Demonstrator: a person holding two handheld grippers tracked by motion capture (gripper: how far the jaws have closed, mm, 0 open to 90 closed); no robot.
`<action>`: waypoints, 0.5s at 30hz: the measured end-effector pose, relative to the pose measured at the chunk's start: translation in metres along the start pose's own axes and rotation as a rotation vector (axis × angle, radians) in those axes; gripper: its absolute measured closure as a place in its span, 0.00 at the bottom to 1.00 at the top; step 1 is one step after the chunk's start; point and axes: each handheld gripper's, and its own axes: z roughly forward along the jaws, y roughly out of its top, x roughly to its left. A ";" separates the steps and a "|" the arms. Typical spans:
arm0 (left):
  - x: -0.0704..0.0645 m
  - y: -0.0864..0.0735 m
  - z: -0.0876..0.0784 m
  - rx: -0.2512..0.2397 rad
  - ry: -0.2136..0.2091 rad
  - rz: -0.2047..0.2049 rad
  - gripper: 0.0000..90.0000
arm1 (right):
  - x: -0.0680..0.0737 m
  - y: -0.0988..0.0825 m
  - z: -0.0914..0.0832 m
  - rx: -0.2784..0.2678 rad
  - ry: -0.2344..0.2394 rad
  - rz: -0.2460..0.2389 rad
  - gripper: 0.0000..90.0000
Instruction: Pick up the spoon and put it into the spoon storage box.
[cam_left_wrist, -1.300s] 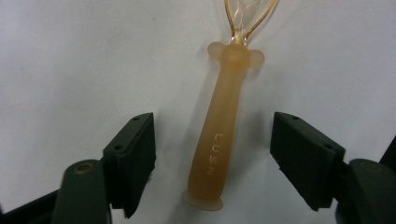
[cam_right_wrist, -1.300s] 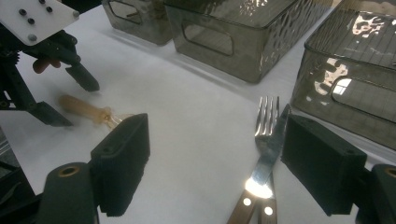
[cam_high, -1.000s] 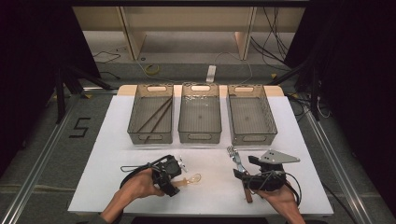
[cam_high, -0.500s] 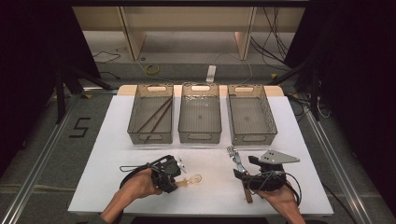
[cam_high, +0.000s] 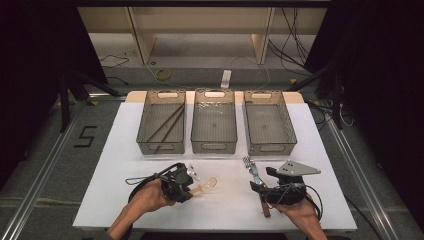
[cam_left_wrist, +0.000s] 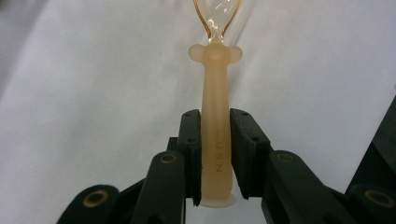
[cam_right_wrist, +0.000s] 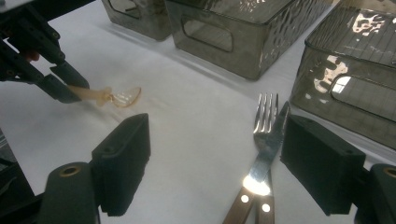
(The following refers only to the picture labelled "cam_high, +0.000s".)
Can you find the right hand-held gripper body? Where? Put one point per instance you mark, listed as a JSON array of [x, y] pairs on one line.
[[288, 195]]

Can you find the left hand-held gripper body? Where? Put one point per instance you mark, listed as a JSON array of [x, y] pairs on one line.
[[175, 181]]

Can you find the translucent grey plastic basket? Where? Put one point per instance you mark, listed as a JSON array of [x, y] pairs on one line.
[[268, 126], [214, 125], [161, 131]]

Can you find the person's right hand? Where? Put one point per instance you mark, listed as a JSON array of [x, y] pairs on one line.
[[305, 215]]

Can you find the person's left hand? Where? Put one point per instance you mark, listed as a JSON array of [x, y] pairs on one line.
[[150, 198]]

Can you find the white table sheet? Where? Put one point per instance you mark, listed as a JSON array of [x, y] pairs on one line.
[[216, 215]]

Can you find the black metal stand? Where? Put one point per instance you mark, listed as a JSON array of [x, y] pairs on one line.
[[64, 100], [337, 100]]

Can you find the white power strip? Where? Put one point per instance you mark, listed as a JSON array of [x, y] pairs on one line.
[[226, 79]]

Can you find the yellow tape roll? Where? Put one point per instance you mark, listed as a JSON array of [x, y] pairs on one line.
[[156, 74]]

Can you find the dark curtain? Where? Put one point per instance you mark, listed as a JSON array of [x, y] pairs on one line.
[[33, 66], [383, 83]]

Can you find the light wooden shelf unit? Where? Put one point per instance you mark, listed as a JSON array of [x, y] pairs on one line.
[[200, 20]]

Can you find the metal floor rail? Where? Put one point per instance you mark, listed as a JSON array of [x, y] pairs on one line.
[[40, 173], [360, 173]]

